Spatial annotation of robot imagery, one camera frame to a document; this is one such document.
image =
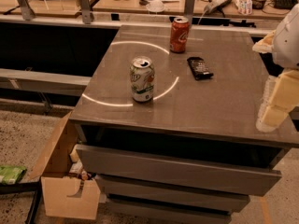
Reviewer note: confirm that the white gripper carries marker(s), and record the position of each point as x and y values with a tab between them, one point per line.
288	44

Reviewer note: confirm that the black rxbar chocolate bar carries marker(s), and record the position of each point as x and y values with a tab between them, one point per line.
199	68

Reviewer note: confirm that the white snack packet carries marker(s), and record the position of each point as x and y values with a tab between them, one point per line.
244	6

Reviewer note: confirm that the black mesh cup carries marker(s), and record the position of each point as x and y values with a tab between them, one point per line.
258	4

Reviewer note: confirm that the white power strip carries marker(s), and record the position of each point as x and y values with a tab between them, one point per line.
212	6

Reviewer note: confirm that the orange soda can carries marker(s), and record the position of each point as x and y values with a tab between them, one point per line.
179	34

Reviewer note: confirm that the grey drawer cabinet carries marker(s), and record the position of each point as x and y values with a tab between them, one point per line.
192	153

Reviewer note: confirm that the green white 7up can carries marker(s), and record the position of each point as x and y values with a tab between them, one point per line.
142	76

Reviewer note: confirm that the white bowl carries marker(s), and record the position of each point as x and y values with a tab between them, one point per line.
155	6

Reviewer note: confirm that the cardboard box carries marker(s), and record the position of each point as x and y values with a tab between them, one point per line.
64	196

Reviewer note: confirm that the green snack bag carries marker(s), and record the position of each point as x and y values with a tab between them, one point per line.
11	174

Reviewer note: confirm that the grey metal bracket right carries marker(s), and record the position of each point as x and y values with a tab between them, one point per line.
188	9

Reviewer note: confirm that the grey metal bracket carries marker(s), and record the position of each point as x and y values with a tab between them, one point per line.
86	11
188	9
26	11

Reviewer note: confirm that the grey metal bracket middle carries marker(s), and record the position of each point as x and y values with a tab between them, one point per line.
86	11

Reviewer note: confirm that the grey metal bracket left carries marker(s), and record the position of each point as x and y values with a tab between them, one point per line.
26	11

